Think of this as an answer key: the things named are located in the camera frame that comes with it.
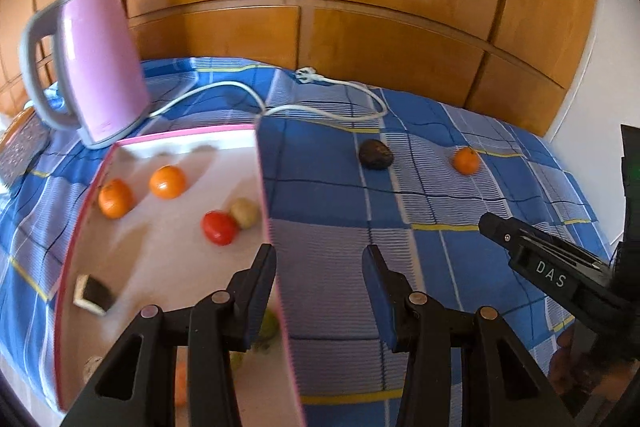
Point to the green fruit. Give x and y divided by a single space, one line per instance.
269 324

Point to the blue checked blanket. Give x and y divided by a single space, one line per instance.
350 217

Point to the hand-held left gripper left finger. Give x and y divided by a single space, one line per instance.
260 287

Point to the red tomato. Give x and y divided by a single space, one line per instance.
219 227

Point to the orange with stem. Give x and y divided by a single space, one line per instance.
116 198

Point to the large orange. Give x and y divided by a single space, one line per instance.
167 182

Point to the small orange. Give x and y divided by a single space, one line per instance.
466 159

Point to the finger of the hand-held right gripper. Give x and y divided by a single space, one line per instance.
500 229

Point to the dark avocado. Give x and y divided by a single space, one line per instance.
375 154

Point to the person's right hand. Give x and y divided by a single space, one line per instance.
562 367

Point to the small yellowish potato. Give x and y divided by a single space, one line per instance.
246 213

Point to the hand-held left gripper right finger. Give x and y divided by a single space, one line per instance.
380 302

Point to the pink electric kettle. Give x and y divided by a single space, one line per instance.
100 67

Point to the pink shallow box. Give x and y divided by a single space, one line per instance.
170 252

